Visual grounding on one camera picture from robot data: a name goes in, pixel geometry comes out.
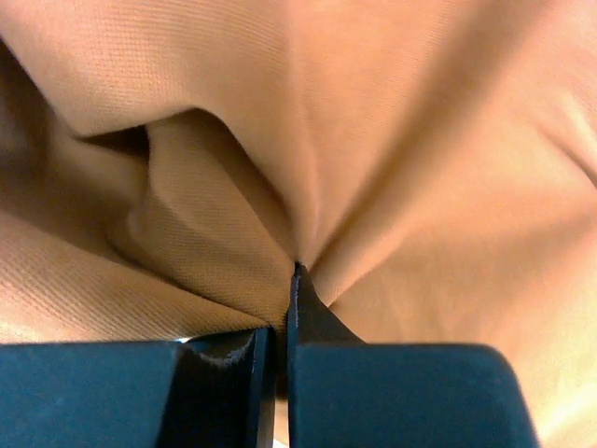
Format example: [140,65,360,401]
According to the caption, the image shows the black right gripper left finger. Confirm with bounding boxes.
[1,329,275,447]

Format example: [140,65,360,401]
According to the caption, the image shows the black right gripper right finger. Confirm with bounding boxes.
[287,264,539,447]

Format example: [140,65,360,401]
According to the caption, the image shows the brown trousers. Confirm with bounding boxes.
[1,1,596,447]

